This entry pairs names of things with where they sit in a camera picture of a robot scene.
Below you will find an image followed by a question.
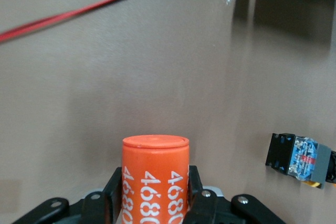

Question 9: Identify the orange cylinder printed 4680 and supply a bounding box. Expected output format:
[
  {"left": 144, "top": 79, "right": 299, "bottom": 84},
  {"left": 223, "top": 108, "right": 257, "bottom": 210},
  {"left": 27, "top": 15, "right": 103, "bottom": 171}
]
[{"left": 121, "top": 134, "right": 190, "bottom": 224}]

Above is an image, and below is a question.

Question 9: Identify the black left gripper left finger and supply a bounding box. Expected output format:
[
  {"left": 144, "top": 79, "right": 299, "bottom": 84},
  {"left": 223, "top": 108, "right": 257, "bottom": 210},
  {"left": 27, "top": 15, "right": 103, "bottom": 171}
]
[{"left": 10, "top": 166, "right": 124, "bottom": 224}]

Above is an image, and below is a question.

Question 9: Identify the yellow capped push button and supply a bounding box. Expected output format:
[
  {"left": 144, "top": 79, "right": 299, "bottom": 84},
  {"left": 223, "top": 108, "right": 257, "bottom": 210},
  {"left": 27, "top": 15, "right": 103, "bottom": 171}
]
[{"left": 265, "top": 132, "right": 336, "bottom": 191}]

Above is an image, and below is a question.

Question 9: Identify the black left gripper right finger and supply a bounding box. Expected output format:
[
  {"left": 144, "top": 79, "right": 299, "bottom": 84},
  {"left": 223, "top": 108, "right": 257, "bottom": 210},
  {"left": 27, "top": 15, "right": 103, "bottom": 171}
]
[{"left": 183, "top": 165, "right": 287, "bottom": 224}]

